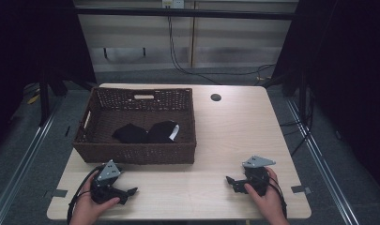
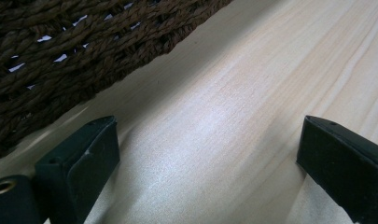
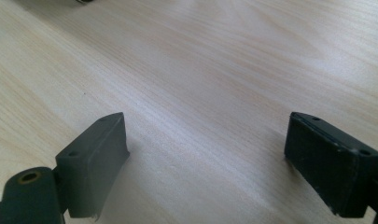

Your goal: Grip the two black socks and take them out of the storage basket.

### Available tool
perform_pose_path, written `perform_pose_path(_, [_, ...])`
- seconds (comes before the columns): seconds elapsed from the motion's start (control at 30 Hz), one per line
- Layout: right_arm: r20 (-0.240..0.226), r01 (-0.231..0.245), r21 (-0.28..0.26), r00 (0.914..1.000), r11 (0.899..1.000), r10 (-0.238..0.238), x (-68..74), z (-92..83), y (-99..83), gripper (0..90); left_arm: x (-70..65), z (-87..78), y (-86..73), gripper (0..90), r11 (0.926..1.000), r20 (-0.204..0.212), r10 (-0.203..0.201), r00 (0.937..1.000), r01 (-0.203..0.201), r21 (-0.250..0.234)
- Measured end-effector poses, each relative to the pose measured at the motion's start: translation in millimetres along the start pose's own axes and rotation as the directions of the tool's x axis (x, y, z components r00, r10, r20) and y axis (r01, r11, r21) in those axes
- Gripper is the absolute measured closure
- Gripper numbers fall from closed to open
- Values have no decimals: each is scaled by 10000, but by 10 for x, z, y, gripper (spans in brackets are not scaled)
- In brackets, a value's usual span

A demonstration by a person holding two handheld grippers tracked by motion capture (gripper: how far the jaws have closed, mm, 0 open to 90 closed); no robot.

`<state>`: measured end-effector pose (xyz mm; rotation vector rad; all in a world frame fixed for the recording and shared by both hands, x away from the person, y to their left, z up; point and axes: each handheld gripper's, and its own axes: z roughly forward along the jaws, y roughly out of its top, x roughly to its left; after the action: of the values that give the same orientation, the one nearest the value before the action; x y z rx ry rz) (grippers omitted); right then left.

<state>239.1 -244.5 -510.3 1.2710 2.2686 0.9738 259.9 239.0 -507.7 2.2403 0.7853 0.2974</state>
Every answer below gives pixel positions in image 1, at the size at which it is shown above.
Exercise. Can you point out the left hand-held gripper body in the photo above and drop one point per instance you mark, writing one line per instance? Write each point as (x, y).
(107, 173)

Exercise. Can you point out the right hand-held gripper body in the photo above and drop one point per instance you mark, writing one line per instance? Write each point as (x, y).
(257, 178)

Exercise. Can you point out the brown wicker basket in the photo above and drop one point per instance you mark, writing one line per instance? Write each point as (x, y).
(137, 153)

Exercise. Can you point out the black sock with white label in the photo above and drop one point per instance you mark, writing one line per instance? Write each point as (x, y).
(161, 132)

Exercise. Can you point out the person's right hand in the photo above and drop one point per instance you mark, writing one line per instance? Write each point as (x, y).
(270, 203)

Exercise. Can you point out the person's left hand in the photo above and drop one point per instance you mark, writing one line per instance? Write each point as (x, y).
(86, 209)

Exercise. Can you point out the grey tape strip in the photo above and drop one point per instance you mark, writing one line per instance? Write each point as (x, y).
(300, 189)
(59, 193)

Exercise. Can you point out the black metal stand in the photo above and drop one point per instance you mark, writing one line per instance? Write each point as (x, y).
(302, 93)
(44, 100)

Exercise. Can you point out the yellow floor object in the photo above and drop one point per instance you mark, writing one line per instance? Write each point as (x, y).
(33, 99)

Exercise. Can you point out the black curtain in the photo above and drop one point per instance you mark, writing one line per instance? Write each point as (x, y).
(31, 40)
(344, 62)

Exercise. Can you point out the black horizontal metal bar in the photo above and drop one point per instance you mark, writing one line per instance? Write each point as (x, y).
(184, 13)

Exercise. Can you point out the silver floor rail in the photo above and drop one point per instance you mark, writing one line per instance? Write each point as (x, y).
(25, 162)
(322, 162)

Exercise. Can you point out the white wall socket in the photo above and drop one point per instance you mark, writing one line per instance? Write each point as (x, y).
(173, 3)

